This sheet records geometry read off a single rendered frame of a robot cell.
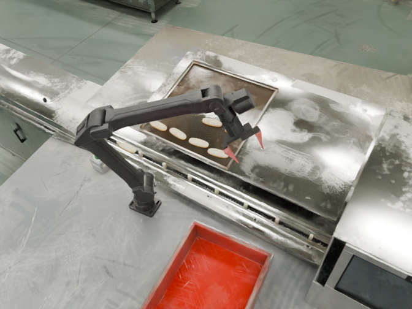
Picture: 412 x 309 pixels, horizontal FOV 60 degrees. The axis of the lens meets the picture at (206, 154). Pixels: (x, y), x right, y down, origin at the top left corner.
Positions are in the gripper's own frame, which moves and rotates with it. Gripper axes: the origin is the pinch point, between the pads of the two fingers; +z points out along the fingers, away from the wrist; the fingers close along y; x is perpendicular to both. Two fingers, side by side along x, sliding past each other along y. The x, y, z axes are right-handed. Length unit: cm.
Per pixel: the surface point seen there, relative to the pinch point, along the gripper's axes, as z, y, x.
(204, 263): 29.1, 35.4, 1.9
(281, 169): 23.6, -8.1, -22.7
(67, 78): -54, 73, -112
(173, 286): 27, 48, 8
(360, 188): 11.5, -21.3, 30.7
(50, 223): -8, 87, -23
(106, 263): 12, 69, -3
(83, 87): -45, 65, -102
